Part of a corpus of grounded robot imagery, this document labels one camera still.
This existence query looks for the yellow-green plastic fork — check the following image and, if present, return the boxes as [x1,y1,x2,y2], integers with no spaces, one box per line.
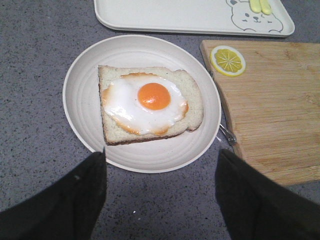
[249,0,262,14]

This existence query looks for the white round plate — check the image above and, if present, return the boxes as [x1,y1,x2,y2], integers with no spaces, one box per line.
[62,35,222,173]

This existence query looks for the lemon slice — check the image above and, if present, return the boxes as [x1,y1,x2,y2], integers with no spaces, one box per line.
[209,45,246,77]

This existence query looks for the white bear tray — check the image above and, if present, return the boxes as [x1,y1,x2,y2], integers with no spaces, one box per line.
[94,0,295,38]

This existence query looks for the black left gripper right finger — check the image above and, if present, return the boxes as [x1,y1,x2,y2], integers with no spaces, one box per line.
[215,149,320,240]

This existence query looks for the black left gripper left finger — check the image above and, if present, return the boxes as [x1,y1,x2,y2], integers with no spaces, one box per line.
[0,151,107,240]

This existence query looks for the wooden cutting board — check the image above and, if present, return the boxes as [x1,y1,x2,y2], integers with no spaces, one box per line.
[200,40,320,185]

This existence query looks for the metal cutting board handle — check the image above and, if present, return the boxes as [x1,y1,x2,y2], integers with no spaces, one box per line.
[209,71,238,146]

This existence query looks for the fried egg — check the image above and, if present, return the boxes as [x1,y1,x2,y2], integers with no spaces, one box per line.
[101,72,189,136]

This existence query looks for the yellow-green plastic spoon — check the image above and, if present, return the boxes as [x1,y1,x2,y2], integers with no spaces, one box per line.
[259,0,272,15]

